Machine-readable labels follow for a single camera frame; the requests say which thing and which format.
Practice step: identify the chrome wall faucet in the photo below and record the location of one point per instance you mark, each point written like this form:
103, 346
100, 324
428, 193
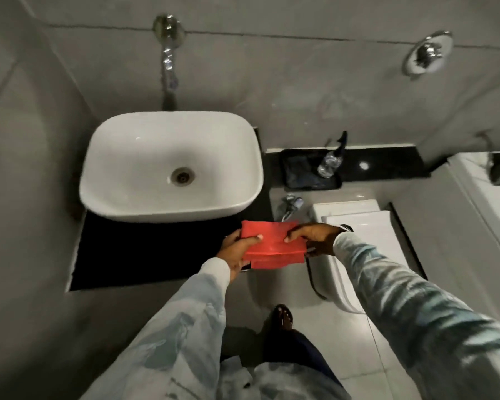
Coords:
168, 58

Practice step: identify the person's leg in dark trousers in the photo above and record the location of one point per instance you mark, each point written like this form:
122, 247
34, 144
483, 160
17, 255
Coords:
300, 362

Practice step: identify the black stone ledge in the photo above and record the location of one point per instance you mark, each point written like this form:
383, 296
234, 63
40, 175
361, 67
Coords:
383, 164

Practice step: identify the person's left hand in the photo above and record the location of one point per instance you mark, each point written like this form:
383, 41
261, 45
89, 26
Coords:
232, 250

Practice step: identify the chrome wall valve knob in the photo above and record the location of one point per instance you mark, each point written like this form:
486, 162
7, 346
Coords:
427, 52

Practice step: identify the red cloth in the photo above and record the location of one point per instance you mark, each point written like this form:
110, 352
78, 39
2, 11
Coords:
271, 245

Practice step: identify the white ceramic wash basin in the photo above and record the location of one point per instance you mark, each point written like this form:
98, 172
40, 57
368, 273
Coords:
166, 162

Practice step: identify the black counter top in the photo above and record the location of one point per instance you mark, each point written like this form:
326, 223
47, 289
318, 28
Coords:
150, 254

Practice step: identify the person's right hand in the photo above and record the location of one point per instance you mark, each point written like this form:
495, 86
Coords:
316, 240

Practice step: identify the person's right thumb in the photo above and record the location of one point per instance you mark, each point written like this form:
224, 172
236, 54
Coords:
295, 235

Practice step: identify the chrome basin drain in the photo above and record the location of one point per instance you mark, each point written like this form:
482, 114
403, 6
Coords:
182, 176

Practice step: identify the person's left forearm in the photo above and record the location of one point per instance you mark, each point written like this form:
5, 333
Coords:
175, 333

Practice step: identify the person's left thumb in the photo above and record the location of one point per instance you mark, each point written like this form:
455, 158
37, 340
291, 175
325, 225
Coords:
253, 240

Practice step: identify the clear soap dispenser bottle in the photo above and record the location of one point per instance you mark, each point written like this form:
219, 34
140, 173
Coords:
331, 160

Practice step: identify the person's right forearm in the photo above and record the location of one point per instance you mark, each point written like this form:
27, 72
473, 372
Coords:
416, 312

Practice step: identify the white bathtub edge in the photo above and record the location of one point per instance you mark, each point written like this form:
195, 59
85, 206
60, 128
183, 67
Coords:
487, 204

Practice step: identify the black wristwatch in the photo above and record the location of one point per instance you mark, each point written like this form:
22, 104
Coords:
345, 227

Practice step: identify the white toilet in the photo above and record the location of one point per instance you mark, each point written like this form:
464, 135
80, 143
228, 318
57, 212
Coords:
358, 254

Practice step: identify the black rectangular tray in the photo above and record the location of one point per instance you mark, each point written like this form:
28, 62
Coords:
304, 170

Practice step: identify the person's brown sandal foot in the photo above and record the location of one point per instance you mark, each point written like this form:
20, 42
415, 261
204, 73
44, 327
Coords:
283, 317

